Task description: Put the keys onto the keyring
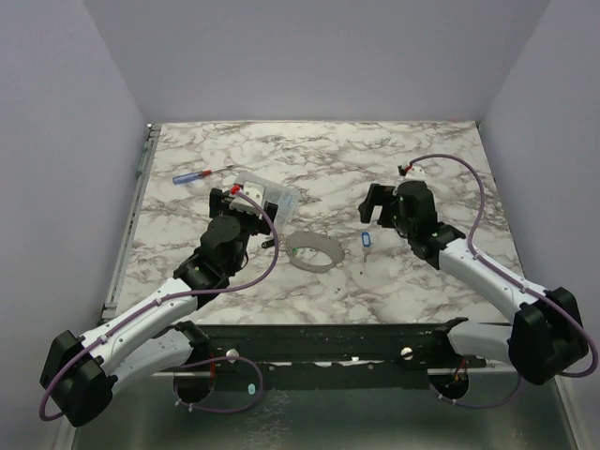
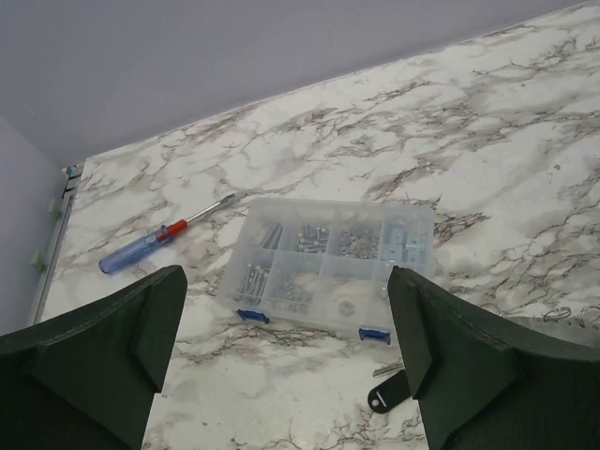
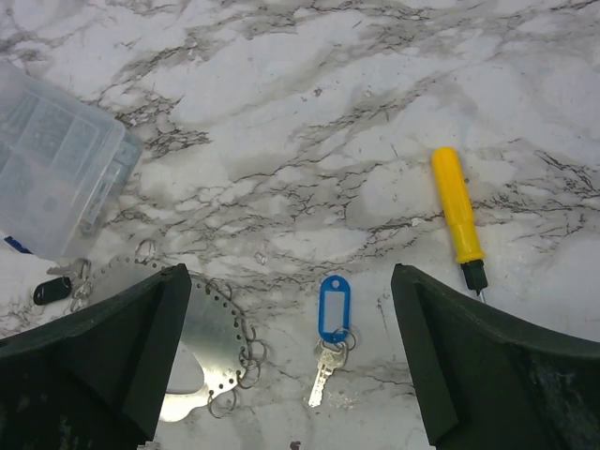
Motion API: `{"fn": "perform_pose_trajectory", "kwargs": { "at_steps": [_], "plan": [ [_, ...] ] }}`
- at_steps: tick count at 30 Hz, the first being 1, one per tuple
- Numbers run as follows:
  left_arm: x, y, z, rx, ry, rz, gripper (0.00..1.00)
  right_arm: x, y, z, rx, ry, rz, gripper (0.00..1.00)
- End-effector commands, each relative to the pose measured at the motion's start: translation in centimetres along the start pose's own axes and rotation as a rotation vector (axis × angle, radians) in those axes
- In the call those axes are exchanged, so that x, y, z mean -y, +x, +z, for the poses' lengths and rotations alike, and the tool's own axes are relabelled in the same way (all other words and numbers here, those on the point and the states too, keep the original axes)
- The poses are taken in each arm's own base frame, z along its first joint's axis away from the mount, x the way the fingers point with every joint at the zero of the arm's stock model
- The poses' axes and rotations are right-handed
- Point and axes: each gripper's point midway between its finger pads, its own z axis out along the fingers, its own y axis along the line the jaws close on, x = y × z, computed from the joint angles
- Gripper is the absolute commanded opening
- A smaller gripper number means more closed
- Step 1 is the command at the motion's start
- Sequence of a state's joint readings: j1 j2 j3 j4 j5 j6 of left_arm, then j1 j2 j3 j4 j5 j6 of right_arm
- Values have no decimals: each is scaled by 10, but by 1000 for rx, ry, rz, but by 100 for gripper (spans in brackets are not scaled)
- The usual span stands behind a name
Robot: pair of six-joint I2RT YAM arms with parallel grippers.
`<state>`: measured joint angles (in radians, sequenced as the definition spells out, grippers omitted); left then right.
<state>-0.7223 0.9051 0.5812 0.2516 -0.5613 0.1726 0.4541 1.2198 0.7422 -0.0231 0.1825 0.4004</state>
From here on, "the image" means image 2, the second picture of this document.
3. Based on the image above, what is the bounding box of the blue red handled screwdriver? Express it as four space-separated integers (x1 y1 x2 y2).
98 194 238 275

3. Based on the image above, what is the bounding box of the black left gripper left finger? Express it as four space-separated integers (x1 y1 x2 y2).
1 265 188 449

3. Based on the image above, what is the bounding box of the clear plastic screw organizer box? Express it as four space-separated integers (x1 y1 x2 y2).
217 199 435 345

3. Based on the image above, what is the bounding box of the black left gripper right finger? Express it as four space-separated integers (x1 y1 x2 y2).
387 267 599 449

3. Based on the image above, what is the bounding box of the aluminium table edge rail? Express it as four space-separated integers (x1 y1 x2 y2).
27 163 84 325

